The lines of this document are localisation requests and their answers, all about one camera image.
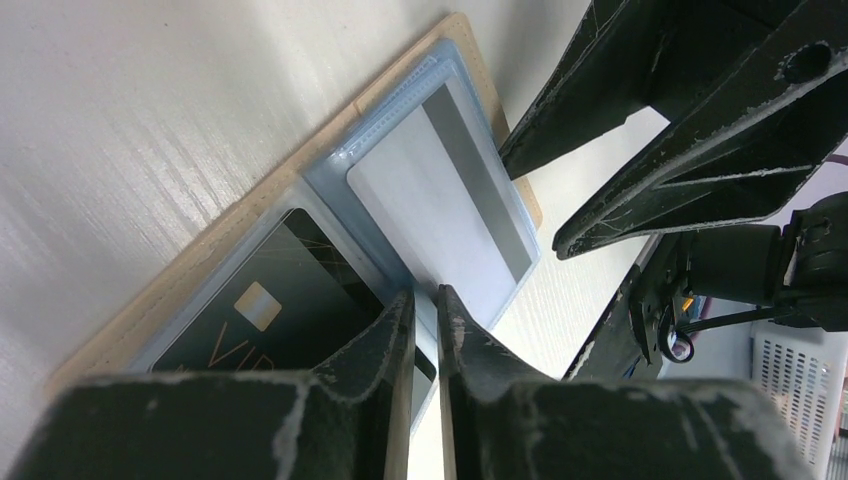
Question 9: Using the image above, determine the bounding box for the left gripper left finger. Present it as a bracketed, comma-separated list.
[9, 291, 415, 479]

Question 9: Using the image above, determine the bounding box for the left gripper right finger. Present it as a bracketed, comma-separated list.
[437, 285, 813, 479]

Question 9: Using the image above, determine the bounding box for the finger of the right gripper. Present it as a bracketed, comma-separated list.
[553, 1, 847, 259]
[500, 1, 776, 178]

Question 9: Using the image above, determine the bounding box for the white striped card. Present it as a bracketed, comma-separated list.
[347, 78, 540, 328]

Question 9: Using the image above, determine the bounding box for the wooden card tray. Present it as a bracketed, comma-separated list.
[45, 13, 539, 397]

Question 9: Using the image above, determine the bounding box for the black striped card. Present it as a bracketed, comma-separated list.
[150, 208, 385, 372]

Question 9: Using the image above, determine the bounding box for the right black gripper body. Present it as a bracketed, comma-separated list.
[681, 192, 847, 332]

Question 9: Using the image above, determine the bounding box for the white perforated basket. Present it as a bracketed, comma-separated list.
[751, 322, 847, 479]

